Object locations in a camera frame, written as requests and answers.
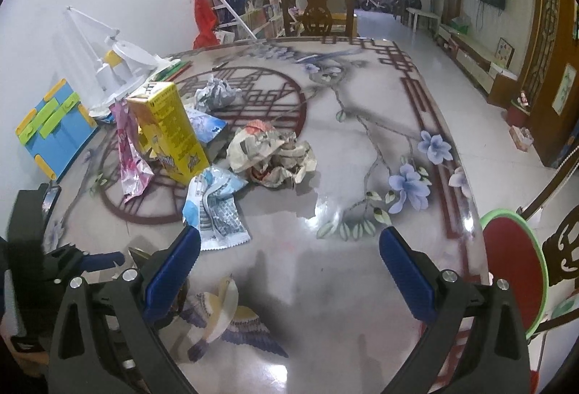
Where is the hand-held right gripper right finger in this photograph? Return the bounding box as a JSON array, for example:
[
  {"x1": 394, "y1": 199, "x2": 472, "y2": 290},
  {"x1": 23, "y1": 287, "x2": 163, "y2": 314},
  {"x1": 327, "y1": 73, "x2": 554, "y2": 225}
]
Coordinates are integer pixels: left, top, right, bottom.
[{"x1": 379, "y1": 226, "x2": 530, "y2": 394}]

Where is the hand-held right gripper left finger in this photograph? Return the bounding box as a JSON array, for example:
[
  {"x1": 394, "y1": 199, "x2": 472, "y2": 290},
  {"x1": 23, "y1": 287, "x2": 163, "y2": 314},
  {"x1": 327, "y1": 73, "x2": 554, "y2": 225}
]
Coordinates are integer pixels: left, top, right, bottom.
[{"x1": 49, "y1": 224, "x2": 213, "y2": 394}]

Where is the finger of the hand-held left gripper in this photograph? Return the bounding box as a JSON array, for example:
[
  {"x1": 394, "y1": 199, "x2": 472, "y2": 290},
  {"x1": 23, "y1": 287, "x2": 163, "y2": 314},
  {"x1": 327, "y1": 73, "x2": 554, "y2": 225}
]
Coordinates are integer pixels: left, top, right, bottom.
[
  {"x1": 43, "y1": 244, "x2": 126, "y2": 264},
  {"x1": 45, "y1": 260, "x2": 124, "y2": 284}
]

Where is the black gold box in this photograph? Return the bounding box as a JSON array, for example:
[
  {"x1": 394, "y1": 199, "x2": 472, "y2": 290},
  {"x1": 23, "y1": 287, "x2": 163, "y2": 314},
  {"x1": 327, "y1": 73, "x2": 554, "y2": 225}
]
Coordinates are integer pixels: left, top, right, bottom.
[{"x1": 128, "y1": 246, "x2": 151, "y2": 269}]

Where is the red basin with green rim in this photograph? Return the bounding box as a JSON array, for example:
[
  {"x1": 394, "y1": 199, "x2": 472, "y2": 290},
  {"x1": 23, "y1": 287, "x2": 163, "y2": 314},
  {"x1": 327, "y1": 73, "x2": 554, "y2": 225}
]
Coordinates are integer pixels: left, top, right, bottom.
[{"x1": 479, "y1": 208, "x2": 550, "y2": 336}]

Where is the yellow carton box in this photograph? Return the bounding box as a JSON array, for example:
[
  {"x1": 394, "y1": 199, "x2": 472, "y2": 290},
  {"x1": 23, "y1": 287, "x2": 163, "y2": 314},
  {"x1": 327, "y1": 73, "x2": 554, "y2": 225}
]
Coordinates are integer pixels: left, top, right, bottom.
[{"x1": 126, "y1": 81, "x2": 211, "y2": 186}]

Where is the white paper ball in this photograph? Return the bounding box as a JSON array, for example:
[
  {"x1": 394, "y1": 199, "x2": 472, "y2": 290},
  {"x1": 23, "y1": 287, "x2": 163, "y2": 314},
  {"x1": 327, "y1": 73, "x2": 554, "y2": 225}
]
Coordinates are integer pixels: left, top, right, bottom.
[{"x1": 194, "y1": 75, "x2": 244, "y2": 112}]

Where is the blue white snack wrapper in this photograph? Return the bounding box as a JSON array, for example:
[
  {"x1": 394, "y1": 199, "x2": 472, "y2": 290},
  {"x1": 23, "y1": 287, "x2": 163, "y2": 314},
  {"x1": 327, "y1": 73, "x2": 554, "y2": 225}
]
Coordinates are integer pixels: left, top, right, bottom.
[
  {"x1": 182, "y1": 165, "x2": 252, "y2": 251},
  {"x1": 183, "y1": 107, "x2": 228, "y2": 151}
]

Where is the pink snack bag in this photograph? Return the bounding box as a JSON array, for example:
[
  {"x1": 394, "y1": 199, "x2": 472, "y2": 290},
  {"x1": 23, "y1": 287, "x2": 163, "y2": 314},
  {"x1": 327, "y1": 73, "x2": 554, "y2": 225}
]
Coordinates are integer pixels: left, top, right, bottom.
[{"x1": 111, "y1": 99, "x2": 155, "y2": 205}]

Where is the blue book stand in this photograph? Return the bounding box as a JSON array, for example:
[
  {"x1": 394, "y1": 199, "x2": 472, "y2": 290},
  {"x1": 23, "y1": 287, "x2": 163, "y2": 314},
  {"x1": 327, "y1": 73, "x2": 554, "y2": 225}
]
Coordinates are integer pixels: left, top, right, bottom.
[{"x1": 16, "y1": 78, "x2": 100, "y2": 182}]

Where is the carved wooden chair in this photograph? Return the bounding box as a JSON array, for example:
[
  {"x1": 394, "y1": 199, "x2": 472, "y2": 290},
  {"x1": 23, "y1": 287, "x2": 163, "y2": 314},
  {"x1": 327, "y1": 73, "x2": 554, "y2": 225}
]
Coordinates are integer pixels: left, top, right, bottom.
[{"x1": 516, "y1": 141, "x2": 579, "y2": 340}]

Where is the tissue box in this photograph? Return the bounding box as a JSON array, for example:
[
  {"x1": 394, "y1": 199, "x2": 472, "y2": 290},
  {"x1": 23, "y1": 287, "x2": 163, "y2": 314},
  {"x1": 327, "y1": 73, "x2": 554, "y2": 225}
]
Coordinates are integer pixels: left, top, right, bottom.
[{"x1": 509, "y1": 125, "x2": 534, "y2": 148}]

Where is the white desk lamp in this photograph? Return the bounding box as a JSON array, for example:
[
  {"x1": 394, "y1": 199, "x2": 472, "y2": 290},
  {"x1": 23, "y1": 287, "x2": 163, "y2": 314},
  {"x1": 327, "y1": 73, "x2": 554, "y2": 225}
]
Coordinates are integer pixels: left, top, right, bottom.
[{"x1": 63, "y1": 5, "x2": 170, "y2": 116}]

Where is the red pot with doll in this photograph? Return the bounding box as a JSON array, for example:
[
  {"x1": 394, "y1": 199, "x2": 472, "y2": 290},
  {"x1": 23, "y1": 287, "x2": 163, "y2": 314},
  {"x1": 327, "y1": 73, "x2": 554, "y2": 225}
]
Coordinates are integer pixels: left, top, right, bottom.
[{"x1": 506, "y1": 91, "x2": 534, "y2": 126}]

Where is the low television cabinet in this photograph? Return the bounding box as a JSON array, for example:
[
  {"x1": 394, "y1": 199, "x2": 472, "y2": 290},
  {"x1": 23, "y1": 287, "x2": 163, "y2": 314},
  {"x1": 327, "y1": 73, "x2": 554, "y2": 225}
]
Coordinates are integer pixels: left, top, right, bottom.
[{"x1": 436, "y1": 23, "x2": 519, "y2": 105}]

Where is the small framed picture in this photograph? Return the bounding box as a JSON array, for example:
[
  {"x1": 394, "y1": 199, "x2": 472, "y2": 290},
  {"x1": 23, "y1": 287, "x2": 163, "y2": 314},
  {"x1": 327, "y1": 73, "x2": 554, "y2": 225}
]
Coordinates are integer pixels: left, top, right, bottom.
[{"x1": 495, "y1": 38, "x2": 515, "y2": 68}]

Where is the small white table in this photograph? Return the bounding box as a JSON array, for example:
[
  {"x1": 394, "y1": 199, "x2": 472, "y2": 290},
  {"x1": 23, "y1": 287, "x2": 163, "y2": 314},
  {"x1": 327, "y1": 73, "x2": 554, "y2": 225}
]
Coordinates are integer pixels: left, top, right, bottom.
[{"x1": 406, "y1": 7, "x2": 440, "y2": 32}]

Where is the red cloth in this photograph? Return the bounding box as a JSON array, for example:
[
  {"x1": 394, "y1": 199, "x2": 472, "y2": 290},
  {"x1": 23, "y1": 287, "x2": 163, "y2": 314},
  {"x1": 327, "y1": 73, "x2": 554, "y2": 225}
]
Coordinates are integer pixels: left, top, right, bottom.
[{"x1": 194, "y1": 0, "x2": 240, "y2": 50}]

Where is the wooden dining chair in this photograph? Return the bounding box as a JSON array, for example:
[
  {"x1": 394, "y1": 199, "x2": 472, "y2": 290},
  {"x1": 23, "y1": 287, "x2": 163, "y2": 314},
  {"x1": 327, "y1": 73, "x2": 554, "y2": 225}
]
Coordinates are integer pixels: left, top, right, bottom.
[{"x1": 278, "y1": 0, "x2": 358, "y2": 43}]

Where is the white book rack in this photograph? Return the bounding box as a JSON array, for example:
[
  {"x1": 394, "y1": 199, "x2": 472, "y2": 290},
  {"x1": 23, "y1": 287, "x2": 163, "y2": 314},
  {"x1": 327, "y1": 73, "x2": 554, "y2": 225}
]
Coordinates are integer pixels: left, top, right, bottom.
[{"x1": 201, "y1": 0, "x2": 285, "y2": 44}]

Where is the short wall scroll picture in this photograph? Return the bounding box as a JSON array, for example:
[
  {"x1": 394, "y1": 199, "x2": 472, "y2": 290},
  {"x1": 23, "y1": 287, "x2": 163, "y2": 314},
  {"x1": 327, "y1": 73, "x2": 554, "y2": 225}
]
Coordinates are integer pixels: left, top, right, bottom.
[{"x1": 551, "y1": 63, "x2": 577, "y2": 113}]

